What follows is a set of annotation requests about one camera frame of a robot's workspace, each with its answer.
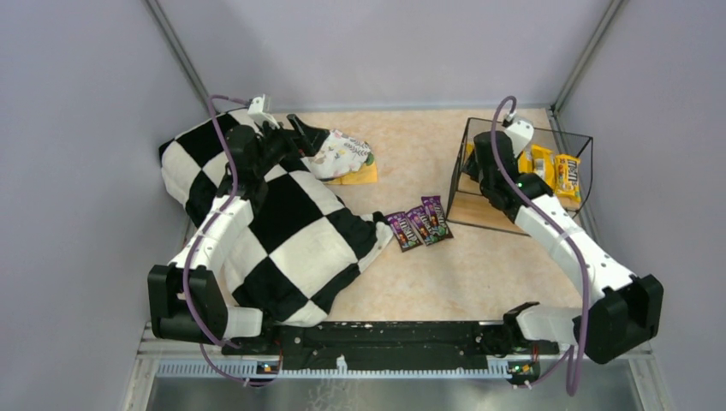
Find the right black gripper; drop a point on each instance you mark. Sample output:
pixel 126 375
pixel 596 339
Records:
pixel 473 168

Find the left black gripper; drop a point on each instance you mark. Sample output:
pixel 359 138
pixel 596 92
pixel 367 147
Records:
pixel 293 136

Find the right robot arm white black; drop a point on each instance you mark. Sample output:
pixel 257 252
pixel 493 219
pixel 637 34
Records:
pixel 620 310

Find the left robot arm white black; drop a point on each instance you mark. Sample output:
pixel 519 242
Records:
pixel 186 302

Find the yellow candy bag shelf left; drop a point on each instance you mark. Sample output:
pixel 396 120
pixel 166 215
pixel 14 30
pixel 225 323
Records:
pixel 525 162

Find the yellow candy bag shelf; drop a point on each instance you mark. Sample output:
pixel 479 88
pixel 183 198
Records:
pixel 525 162
pixel 544 164

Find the yellow candy bag shelf middle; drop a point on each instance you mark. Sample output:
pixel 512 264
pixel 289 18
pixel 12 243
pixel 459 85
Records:
pixel 544 164

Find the yellow m&m bag on shelf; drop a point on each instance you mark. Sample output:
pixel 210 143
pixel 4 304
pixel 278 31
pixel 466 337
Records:
pixel 568 178

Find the animal print white cloth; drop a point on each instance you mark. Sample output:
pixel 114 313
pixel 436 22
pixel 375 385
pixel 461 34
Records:
pixel 339 155

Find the purple m&m bag right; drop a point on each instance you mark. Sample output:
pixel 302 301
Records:
pixel 434 210

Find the purple m&m bag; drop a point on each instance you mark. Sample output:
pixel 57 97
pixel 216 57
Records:
pixel 421 223
pixel 434 210
pixel 403 231

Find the purple m&m bag middle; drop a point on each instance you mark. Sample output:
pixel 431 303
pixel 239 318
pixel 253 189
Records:
pixel 421 223

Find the yellow cloth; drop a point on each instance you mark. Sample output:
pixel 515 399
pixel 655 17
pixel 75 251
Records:
pixel 367 174

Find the black white checkered cloth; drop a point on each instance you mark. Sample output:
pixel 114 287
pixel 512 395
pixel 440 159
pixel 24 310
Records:
pixel 304 245

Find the purple m&m bag left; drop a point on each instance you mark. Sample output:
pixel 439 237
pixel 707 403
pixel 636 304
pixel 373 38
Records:
pixel 403 231

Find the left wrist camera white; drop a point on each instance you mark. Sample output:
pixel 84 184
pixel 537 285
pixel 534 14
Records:
pixel 258 111

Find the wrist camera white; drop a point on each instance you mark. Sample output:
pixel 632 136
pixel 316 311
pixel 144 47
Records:
pixel 258 111
pixel 519 130

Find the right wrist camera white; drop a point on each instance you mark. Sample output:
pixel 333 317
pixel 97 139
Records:
pixel 519 130

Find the black wire mesh shelf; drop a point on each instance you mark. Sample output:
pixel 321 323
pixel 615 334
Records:
pixel 466 204

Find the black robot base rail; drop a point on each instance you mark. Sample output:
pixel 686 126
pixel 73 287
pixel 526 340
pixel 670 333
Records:
pixel 379 349

